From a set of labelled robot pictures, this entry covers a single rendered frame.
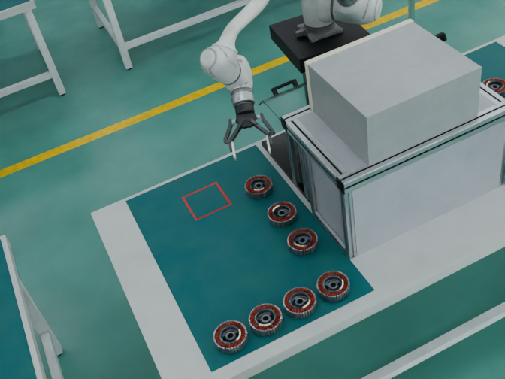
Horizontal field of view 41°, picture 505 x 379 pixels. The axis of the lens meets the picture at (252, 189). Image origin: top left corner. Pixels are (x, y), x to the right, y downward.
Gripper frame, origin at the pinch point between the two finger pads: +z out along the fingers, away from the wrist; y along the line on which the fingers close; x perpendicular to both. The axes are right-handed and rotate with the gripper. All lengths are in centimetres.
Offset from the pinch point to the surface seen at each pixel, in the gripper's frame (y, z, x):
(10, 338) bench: 94, 55, 11
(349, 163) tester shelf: -33, 22, 31
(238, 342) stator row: 13, 72, 23
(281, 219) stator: -6.6, 27.3, -2.9
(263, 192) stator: -1.2, 12.8, -11.6
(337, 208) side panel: -26.7, 31.7, 15.4
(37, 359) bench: 83, 65, 16
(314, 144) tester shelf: -22.9, 10.5, 24.8
